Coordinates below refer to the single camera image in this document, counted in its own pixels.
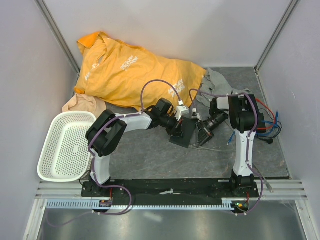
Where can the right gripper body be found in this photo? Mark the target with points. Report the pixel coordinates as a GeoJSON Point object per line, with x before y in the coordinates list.
{"type": "Point", "coordinates": [206, 127]}

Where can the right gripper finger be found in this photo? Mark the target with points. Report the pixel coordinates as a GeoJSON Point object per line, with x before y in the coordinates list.
{"type": "Point", "coordinates": [199, 134]}
{"type": "Point", "coordinates": [204, 138]}

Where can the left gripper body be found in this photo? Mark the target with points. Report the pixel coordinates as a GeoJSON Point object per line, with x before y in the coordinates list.
{"type": "Point", "coordinates": [170, 124]}

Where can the black network switch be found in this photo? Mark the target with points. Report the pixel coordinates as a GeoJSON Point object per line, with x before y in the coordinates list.
{"type": "Point", "coordinates": [187, 129]}

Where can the orange printed t-shirt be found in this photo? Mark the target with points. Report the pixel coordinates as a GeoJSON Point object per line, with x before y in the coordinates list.
{"type": "Point", "coordinates": [130, 76]}

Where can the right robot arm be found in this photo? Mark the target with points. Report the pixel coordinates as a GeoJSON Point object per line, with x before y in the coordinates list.
{"type": "Point", "coordinates": [241, 109]}

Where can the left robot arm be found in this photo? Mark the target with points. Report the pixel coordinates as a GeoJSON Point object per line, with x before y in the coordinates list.
{"type": "Point", "coordinates": [106, 132]}

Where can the grey t-shirt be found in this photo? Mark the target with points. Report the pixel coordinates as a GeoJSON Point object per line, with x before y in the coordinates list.
{"type": "Point", "coordinates": [215, 83]}

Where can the beige cloth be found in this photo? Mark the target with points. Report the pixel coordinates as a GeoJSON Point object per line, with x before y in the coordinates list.
{"type": "Point", "coordinates": [85, 103]}

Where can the white perforated plastic basket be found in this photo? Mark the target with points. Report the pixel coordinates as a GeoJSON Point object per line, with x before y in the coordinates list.
{"type": "Point", "coordinates": [65, 157]}

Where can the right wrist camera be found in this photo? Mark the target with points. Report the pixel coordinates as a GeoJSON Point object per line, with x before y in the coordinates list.
{"type": "Point", "coordinates": [196, 116]}

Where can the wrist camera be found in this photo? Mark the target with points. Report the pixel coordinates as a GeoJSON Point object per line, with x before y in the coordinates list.
{"type": "Point", "coordinates": [196, 116]}
{"type": "Point", "coordinates": [180, 111]}

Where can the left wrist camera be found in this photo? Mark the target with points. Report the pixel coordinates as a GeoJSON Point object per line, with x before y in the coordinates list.
{"type": "Point", "coordinates": [180, 111]}

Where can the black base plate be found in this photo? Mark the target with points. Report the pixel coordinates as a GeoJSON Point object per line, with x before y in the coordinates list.
{"type": "Point", "coordinates": [174, 191]}

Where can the grey slotted cable duct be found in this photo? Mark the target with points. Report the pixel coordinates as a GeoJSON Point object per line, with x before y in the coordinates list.
{"type": "Point", "coordinates": [96, 204]}

